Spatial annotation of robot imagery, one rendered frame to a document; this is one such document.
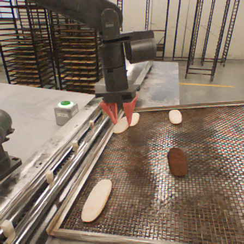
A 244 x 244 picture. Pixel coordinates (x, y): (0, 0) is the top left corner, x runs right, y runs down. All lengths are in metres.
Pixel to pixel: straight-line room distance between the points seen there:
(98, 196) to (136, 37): 0.34
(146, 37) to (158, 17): 6.96
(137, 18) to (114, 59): 7.07
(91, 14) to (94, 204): 0.36
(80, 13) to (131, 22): 7.12
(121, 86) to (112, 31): 0.12
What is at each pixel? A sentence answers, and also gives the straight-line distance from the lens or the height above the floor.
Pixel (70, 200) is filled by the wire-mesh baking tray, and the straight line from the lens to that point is 0.41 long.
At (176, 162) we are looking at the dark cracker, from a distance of 0.44.
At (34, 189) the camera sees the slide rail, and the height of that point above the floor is 0.85.
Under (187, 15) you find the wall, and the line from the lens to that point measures 7.43.
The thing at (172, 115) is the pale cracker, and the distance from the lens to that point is 0.65.
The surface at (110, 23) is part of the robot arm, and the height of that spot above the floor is 1.18.
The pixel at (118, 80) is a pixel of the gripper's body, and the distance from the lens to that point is 0.48.
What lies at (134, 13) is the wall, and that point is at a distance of 7.56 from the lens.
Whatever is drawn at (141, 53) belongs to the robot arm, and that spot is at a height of 1.12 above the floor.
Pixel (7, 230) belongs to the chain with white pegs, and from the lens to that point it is 0.45.
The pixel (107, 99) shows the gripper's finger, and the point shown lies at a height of 1.02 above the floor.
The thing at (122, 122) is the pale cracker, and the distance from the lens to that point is 0.54.
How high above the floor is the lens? 1.19
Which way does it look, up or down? 28 degrees down
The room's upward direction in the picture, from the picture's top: straight up
